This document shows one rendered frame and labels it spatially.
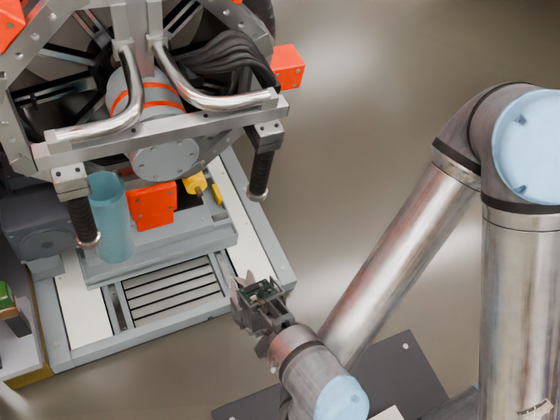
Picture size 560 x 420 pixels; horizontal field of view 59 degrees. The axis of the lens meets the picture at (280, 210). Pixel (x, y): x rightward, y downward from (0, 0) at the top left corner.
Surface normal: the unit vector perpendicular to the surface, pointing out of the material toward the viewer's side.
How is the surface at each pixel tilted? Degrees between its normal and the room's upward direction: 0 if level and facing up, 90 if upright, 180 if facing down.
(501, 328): 82
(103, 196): 0
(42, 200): 0
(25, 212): 0
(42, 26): 90
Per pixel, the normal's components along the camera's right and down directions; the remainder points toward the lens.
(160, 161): 0.41, 0.79
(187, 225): 0.16, -0.55
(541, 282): -0.18, 0.35
